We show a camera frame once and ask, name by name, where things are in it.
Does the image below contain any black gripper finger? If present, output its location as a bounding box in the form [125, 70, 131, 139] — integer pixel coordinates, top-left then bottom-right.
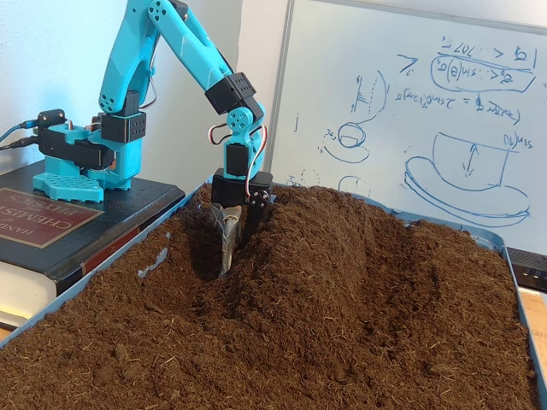
[244, 190, 273, 249]

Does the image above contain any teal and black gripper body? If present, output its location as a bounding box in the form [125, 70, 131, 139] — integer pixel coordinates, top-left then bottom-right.
[211, 127, 275, 207]

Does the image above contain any grey metal shovel gripper finger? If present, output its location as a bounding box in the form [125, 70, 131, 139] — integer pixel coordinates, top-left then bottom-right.
[209, 202, 244, 281]

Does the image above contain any brown soil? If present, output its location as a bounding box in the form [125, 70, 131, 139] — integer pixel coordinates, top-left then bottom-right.
[0, 177, 539, 410]

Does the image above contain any black chemistry physics handbook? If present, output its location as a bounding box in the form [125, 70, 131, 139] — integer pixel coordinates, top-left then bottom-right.
[0, 160, 187, 330]

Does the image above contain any whiteboard with blue drawings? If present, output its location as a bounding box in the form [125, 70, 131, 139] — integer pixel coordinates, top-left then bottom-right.
[262, 0, 547, 253]

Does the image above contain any blue plastic tray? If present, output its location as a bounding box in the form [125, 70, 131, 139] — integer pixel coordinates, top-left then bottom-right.
[0, 173, 547, 410]

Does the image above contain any black perforated basket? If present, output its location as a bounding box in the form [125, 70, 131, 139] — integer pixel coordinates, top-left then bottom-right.
[506, 246, 547, 294]

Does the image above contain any red white servo cable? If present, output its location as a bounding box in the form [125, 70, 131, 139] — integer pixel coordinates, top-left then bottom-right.
[208, 122, 269, 202]

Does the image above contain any black cable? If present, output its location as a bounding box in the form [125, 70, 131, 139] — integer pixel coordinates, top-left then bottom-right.
[0, 136, 40, 150]

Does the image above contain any blue cable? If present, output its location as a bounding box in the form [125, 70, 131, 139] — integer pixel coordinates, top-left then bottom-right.
[0, 120, 40, 144]

